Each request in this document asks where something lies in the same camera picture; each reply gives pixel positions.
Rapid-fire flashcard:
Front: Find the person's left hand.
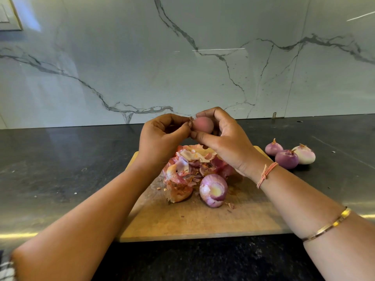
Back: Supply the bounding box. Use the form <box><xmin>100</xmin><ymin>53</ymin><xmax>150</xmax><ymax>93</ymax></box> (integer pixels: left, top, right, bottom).
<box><xmin>136</xmin><ymin>113</ymin><xmax>192</xmax><ymax>174</ymax></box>

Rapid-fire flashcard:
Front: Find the person's right hand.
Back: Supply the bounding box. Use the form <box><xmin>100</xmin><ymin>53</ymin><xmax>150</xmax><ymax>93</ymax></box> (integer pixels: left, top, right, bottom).
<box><xmin>190</xmin><ymin>107</ymin><xmax>274</xmax><ymax>180</ymax></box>

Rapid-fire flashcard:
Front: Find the pile of onion peels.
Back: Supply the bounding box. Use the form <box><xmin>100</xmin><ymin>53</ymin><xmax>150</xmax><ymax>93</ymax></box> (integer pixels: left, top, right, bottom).
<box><xmin>161</xmin><ymin>143</ymin><xmax>239</xmax><ymax>204</ymax></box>

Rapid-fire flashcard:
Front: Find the small red onion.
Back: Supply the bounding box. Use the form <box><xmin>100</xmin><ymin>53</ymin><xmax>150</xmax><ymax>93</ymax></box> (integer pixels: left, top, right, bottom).
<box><xmin>265</xmin><ymin>138</ymin><xmax>284</xmax><ymax>157</ymax></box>

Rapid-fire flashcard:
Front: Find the red onion with pale patch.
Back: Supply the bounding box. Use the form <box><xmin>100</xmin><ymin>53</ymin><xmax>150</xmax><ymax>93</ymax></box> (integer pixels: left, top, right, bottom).
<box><xmin>199</xmin><ymin>174</ymin><xmax>229</xmax><ymax>208</ymax></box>

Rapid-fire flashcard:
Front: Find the brownish red onion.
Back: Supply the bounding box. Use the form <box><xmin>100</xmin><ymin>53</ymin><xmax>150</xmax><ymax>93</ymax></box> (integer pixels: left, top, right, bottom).
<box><xmin>292</xmin><ymin>143</ymin><xmax>316</xmax><ymax>165</ymax></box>

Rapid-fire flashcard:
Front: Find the person's right forearm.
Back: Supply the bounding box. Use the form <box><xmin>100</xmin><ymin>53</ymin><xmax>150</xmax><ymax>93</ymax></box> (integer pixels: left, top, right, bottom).
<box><xmin>258</xmin><ymin>164</ymin><xmax>375</xmax><ymax>281</ymax></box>

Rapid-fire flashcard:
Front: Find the person's left forearm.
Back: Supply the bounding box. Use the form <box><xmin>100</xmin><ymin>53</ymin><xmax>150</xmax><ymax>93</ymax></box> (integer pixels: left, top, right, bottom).
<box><xmin>11</xmin><ymin>164</ymin><xmax>158</xmax><ymax>281</ymax></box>

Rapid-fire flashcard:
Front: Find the wooden cutting board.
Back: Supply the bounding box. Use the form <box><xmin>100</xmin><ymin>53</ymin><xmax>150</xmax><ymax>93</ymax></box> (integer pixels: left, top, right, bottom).
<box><xmin>119</xmin><ymin>146</ymin><xmax>295</xmax><ymax>243</ymax></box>

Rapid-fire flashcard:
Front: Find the gold bangle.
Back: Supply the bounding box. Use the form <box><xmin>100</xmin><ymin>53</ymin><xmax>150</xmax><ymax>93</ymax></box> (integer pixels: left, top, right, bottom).
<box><xmin>302</xmin><ymin>206</ymin><xmax>352</xmax><ymax>242</ymax></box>

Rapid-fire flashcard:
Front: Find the black white plaid sleeve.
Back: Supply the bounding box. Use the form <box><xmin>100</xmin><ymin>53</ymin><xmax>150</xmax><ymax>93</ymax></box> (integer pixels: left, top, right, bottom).
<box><xmin>0</xmin><ymin>251</ymin><xmax>17</xmax><ymax>281</ymax></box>

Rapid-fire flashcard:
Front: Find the orange thread bracelet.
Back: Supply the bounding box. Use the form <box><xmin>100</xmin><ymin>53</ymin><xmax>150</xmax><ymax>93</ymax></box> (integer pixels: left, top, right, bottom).
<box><xmin>257</xmin><ymin>161</ymin><xmax>280</xmax><ymax>190</ymax></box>

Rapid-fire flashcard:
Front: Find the white wall switch plate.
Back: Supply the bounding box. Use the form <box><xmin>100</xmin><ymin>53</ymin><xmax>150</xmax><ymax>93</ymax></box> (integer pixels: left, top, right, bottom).
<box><xmin>0</xmin><ymin>0</ymin><xmax>23</xmax><ymax>31</ymax></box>

